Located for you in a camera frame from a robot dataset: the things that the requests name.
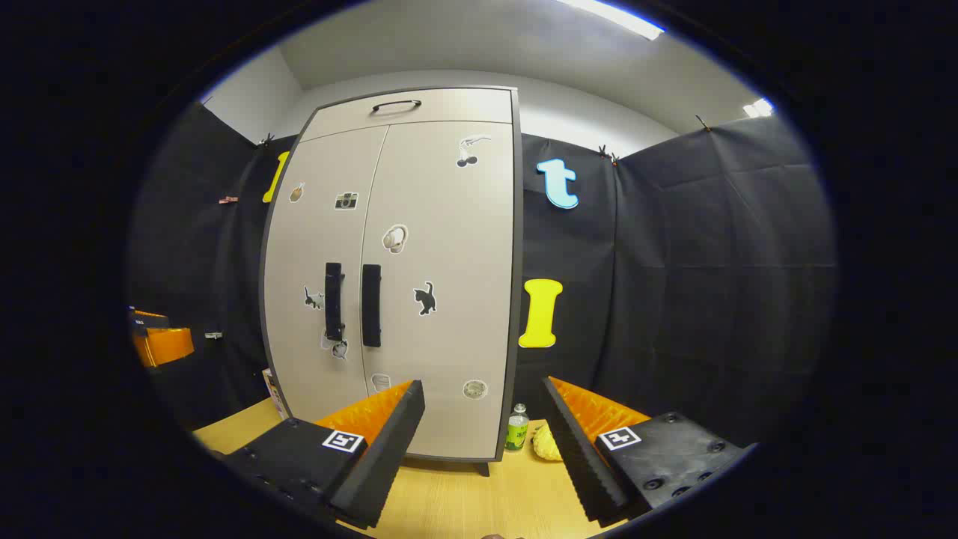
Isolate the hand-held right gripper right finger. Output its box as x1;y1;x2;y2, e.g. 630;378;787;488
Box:
542;376;757;525

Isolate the black door handle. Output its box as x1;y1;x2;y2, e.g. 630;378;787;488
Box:
361;264;382;348
324;262;347;342

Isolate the green label bottle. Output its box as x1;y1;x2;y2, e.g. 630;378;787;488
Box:
504;403;530;451

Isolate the beige cabinet door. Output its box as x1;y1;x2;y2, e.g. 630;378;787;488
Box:
262;126;390;424
359;120;517;459

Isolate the yellow bumpy object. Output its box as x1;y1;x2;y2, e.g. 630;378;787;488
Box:
531;423;562;462

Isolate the beige double-door shoe cabinet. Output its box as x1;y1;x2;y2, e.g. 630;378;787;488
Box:
259;86;523;477

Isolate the long ceiling light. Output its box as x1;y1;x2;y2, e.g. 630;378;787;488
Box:
558;0;665;40

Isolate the black backdrop cloth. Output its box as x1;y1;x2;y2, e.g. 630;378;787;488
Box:
127;101;838;450

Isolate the pale cover book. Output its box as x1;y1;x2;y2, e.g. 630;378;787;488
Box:
262;367;289;420

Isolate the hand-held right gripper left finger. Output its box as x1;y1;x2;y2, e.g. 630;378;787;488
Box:
225;380;426;530

